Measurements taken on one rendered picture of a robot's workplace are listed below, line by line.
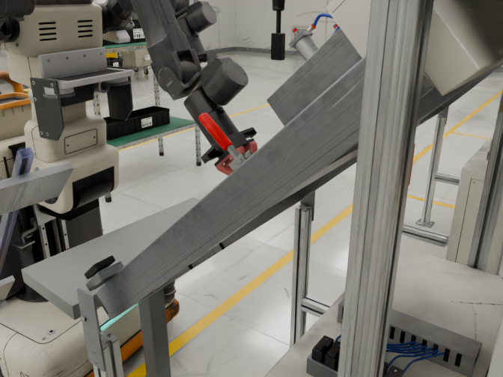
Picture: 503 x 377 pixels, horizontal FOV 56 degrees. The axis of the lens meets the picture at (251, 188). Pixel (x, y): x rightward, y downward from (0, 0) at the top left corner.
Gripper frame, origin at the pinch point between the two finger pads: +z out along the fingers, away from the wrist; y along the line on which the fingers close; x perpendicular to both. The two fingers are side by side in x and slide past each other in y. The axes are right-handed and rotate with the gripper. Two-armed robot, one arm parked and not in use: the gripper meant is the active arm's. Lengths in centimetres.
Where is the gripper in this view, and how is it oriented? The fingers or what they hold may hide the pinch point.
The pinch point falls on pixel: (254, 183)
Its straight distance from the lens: 85.0
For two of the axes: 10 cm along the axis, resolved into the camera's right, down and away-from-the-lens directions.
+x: -5.8, 4.7, 6.7
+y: 6.0, -3.1, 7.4
